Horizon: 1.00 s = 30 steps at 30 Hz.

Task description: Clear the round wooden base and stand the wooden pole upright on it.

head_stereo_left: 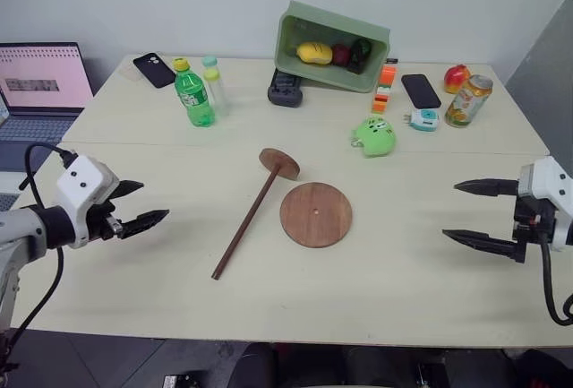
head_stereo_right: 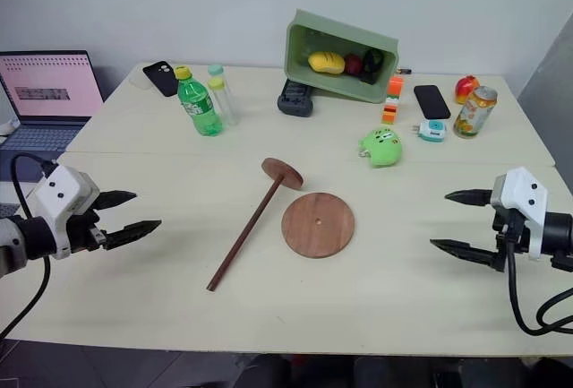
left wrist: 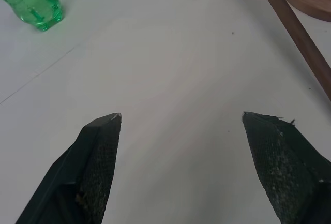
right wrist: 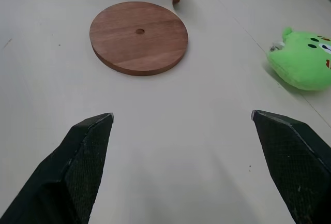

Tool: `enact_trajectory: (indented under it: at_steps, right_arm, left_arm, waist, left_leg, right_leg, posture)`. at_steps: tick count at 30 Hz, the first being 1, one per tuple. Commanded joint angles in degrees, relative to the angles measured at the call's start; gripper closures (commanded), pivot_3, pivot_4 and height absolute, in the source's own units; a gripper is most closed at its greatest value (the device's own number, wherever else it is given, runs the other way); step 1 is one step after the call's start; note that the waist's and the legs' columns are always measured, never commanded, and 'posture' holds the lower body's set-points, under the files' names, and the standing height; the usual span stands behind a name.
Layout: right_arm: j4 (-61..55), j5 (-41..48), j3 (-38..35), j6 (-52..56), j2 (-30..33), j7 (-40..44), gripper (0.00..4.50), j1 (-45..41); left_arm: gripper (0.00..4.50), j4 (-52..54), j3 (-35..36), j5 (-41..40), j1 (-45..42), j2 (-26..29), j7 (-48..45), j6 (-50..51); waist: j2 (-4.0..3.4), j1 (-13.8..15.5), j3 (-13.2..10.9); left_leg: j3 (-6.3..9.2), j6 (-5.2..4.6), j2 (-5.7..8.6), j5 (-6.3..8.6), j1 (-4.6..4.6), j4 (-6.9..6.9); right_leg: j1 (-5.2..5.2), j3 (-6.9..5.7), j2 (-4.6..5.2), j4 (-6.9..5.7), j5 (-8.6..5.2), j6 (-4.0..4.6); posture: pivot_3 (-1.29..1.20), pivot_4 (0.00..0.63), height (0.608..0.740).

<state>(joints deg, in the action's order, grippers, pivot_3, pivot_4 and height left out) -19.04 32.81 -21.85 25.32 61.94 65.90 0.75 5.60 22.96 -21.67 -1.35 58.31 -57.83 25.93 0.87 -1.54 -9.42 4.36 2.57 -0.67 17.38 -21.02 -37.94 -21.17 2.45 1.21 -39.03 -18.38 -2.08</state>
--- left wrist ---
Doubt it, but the brown wooden stick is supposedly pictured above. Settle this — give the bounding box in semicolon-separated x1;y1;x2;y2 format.
252;0;331;97

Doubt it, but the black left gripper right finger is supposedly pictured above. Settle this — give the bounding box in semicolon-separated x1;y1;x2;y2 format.
242;111;331;224

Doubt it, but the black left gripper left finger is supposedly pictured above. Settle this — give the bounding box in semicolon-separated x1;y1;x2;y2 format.
15;112;123;224

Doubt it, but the green plastic bottle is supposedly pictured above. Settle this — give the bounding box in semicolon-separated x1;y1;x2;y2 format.
0;0;64;32

